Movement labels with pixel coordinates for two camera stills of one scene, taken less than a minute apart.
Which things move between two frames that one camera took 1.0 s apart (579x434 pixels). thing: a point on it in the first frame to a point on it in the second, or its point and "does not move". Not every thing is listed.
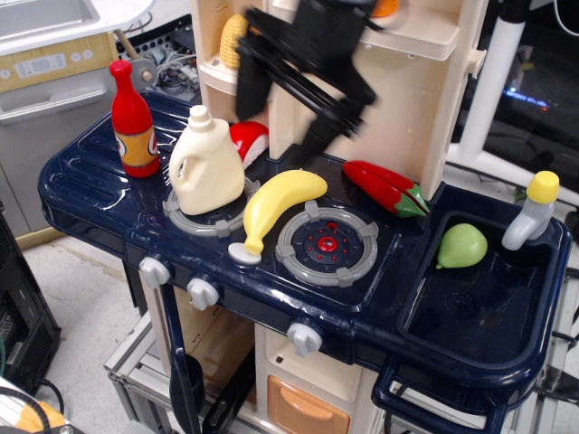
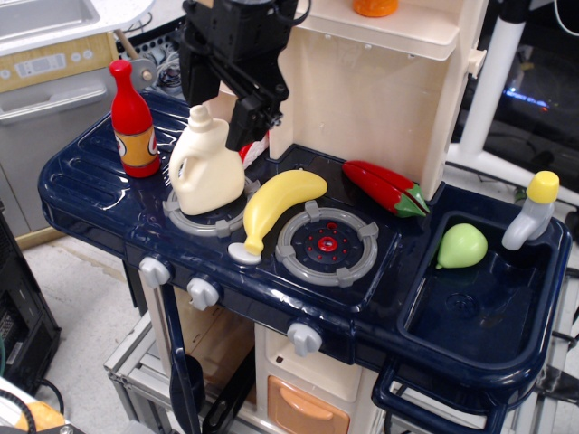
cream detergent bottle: [205, 167] does not move
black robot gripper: [316, 54] to [236, 43]
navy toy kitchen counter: [468, 297] does not move
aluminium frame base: [137, 372] does not move
